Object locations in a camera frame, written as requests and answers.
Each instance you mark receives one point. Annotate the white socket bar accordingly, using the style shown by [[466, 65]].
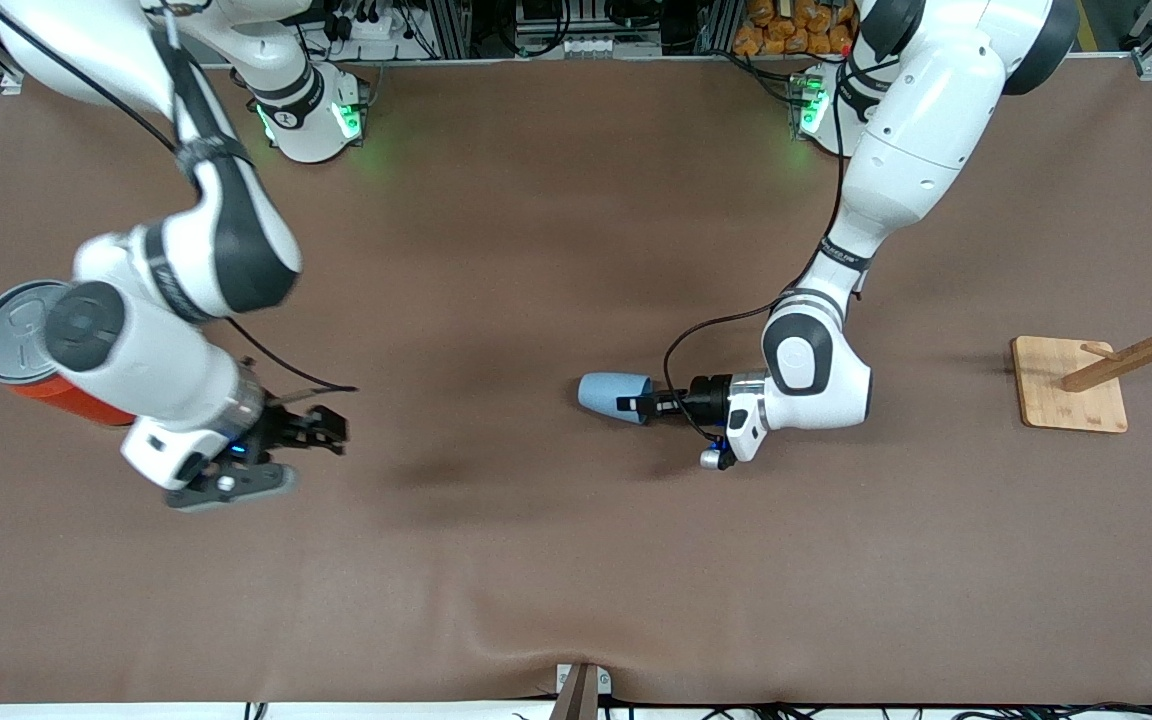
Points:
[[596, 45]]

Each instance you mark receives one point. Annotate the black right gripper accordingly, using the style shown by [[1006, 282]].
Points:
[[288, 428]]

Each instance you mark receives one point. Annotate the white power strip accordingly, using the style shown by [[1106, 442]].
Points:
[[371, 25]]

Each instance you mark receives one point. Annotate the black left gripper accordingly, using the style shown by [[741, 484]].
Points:
[[708, 392]]

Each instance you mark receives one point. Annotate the wooden mug tree rack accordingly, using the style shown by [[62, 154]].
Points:
[[1066, 390]]

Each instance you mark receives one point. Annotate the red can with grey lid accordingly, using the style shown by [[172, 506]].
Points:
[[76, 402]]

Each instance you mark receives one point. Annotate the blue plastic cup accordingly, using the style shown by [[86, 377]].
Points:
[[601, 395]]

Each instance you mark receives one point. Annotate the orange snack bags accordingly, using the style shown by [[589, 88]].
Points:
[[786, 30]]

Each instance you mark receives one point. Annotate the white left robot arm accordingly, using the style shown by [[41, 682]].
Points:
[[916, 130]]

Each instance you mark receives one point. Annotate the brown table mat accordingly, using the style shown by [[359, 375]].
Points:
[[536, 250]]

